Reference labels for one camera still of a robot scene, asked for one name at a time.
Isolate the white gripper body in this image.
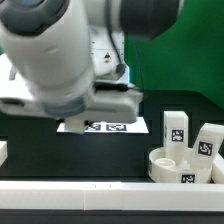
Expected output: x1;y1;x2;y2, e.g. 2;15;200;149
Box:
0;84;143;123

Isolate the white round stool seat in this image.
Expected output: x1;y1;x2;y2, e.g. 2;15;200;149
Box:
148;147;212;184

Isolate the white barrier wall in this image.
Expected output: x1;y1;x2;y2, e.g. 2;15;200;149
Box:
0;141;8;167
0;181;224;212
211;154;224;184

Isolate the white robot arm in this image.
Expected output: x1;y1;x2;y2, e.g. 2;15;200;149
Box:
0;0;184;123

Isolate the white right barrier wall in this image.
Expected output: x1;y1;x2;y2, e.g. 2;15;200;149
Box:
211;154;224;184

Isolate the white left barrier wall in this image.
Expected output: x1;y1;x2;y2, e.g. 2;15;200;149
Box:
0;141;8;167

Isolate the white marker sheet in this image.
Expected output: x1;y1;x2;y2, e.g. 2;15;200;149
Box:
57;117;148;133

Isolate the white front barrier wall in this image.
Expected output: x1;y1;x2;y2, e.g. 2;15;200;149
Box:
0;181;224;212

